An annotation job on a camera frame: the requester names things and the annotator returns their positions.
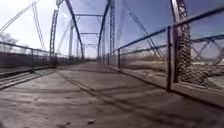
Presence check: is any grey wooden plank bridge deck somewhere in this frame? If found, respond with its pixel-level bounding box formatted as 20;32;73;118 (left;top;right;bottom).
0;61;224;128

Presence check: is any rusty steel bridge truss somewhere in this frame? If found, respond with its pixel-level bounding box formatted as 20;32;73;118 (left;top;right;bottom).
0;0;224;86

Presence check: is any bare tree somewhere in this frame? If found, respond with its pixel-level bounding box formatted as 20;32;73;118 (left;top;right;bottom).
0;32;20;53

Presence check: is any metal lattice railing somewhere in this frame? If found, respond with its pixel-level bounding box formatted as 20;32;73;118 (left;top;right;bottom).
98;6;224;108
0;40;88;75

